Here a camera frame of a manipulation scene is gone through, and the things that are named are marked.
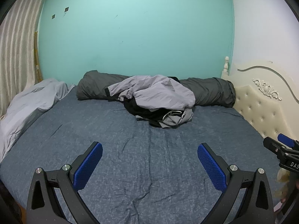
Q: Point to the cream tufted headboard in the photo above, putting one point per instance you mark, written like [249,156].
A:
[264,105]

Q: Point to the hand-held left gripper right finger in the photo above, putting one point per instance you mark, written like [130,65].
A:
[211,165]

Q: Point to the person's right hand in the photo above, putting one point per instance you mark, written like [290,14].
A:
[283,184]

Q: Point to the light grey blanket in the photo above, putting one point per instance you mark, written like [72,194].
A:
[28,105]

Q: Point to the dark grey rolled duvet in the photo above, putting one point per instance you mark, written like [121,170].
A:
[93,86]

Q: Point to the wooden frame strip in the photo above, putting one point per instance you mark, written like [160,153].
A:
[37,56]

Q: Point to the black garment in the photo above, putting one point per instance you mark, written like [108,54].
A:
[140,112]

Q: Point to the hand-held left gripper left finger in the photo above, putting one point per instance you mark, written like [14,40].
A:
[87,165]

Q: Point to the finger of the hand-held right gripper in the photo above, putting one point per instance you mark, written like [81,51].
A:
[287,140]
[275,145]

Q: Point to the beige striped curtain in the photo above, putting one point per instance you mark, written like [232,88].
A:
[16,51]

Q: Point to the light grey zip jacket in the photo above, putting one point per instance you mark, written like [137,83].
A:
[158,91]

